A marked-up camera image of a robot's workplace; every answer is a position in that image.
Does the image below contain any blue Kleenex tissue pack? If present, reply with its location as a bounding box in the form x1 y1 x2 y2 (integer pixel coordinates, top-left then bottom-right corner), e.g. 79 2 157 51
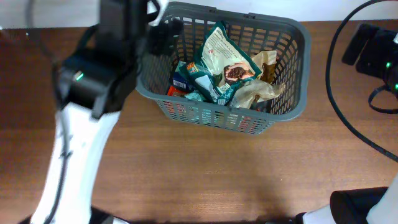
170 61 196 93

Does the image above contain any orange spaghetti packet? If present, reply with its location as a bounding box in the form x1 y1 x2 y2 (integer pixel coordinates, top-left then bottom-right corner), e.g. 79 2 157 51
167 85 262 131

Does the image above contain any white teal wipes packet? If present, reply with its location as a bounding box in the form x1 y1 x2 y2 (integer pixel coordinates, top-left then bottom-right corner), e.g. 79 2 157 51
184 90 208 102

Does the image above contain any green coffee bag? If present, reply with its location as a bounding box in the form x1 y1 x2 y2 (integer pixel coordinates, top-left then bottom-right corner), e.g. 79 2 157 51
179 21 261 106

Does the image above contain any beige snack bag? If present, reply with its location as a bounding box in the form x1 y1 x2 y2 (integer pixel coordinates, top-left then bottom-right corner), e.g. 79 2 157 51
229 79 285 109
251 50 277 83

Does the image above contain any grey plastic basket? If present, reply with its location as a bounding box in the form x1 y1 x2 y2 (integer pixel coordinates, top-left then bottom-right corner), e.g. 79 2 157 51
136 1 311 134

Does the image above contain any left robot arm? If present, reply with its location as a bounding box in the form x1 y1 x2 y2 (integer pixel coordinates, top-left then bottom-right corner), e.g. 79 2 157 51
25 1 182 224

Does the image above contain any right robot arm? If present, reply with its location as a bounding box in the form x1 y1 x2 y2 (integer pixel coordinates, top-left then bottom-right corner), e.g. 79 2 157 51
292 21 397 213

